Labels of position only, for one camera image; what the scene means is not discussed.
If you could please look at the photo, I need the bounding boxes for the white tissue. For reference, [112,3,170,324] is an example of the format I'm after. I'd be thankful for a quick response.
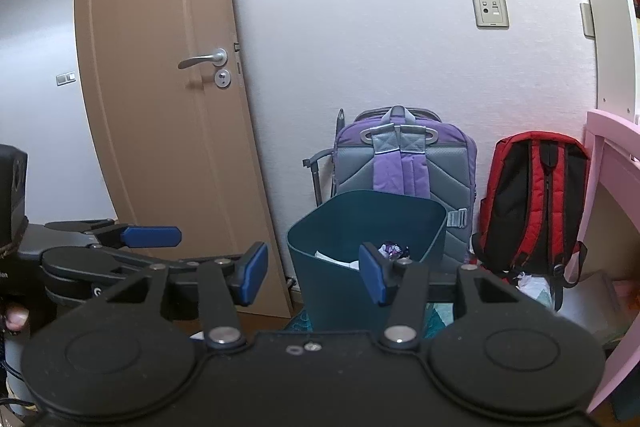
[314,251,359,271]

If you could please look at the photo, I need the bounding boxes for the dark teal trash bin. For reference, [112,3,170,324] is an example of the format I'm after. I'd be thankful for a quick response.
[286,191,447,333]

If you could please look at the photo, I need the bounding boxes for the person's hand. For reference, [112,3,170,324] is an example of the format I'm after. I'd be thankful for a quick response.
[3,306,29,334]

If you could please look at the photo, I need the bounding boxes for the purple candy wrapper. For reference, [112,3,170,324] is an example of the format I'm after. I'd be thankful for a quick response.
[378,242,410,261]

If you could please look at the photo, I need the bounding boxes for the teal white patchwork blanket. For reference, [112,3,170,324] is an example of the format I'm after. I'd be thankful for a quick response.
[284,303,454,338]

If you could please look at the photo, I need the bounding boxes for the purple grey backpack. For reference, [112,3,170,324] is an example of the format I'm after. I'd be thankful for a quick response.
[331,105,477,270]

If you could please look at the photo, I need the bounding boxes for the red black backpack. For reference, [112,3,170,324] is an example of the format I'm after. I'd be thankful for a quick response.
[472,131,590,310]

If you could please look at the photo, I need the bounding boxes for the wooden door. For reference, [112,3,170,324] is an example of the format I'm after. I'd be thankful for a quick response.
[74,0,291,317]

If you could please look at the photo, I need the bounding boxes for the pink desk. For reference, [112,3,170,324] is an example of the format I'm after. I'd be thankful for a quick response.
[581,108,640,415]

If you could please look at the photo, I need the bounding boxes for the black folded trolley frame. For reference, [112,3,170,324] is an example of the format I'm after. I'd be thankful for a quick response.
[302,108,346,207]

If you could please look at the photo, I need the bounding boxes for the silver door handle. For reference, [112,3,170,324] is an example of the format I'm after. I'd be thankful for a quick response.
[178,48,228,70]

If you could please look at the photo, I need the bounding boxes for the beige wall socket plate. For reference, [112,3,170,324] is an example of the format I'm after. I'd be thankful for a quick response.
[472,0,510,28]

